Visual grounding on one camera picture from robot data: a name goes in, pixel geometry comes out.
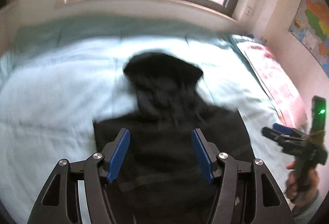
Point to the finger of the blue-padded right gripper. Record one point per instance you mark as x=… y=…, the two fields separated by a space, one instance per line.
x=284 y=130
x=271 y=134

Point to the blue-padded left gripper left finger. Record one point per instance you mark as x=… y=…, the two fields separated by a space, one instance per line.
x=114 y=154

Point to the colourful wall map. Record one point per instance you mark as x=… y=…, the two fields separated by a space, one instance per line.
x=310 y=27

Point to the black camera box green light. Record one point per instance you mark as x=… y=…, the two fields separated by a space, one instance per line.
x=318 y=114

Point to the person's right hand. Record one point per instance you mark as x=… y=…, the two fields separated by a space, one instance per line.
x=291 y=191

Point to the pink floral pillow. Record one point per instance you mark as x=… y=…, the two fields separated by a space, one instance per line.
x=276 y=83

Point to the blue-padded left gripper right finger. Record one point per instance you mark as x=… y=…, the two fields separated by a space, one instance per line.
x=205 y=156

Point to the light teal quilted duvet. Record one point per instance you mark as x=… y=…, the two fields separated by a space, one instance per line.
x=62 y=75

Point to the black hooded jacket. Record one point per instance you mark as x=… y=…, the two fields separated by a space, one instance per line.
x=160 y=179

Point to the white wall socket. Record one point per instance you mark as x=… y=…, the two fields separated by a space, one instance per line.
x=248 y=10

